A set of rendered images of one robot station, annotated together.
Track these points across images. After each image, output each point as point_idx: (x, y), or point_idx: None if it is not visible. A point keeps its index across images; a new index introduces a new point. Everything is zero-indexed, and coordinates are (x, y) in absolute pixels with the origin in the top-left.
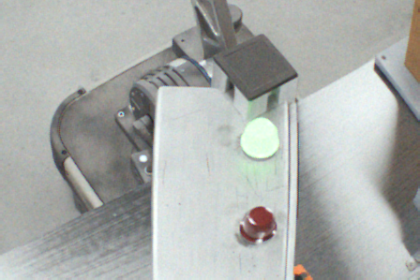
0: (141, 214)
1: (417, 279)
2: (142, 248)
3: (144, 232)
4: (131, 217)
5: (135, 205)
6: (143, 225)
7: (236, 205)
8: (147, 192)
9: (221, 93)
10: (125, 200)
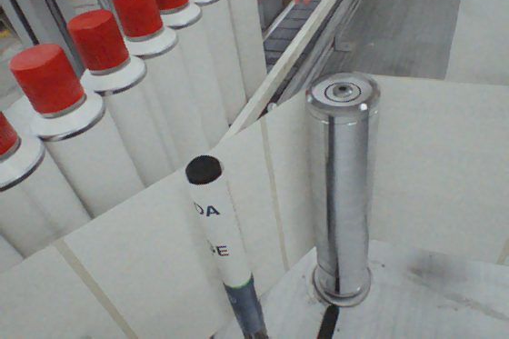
0: (21, 110)
1: None
2: (26, 125)
3: (26, 117)
4: (14, 115)
5: (15, 108)
6: (24, 114)
7: None
8: (24, 99)
9: None
10: (6, 110)
